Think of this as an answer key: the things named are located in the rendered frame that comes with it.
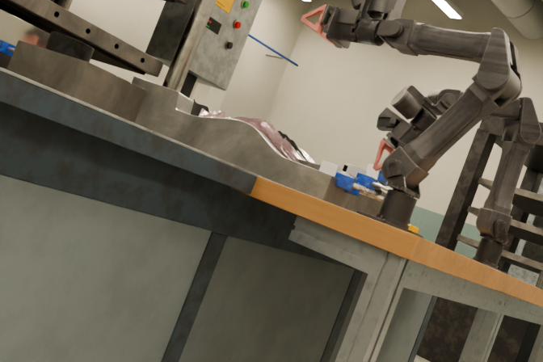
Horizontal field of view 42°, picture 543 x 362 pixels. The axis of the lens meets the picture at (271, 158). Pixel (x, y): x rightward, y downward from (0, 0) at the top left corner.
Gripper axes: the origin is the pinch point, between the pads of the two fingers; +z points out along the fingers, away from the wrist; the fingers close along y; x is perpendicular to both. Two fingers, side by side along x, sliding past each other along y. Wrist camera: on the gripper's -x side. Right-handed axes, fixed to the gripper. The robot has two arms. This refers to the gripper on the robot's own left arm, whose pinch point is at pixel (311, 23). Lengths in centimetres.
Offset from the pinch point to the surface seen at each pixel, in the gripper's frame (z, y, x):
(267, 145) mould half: -12.8, 16.8, 32.9
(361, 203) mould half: -13.7, -26.9, 36.0
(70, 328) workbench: -18, 55, 73
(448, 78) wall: 303, -704, -193
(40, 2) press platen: 64, 29, 14
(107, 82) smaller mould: -5, 54, 34
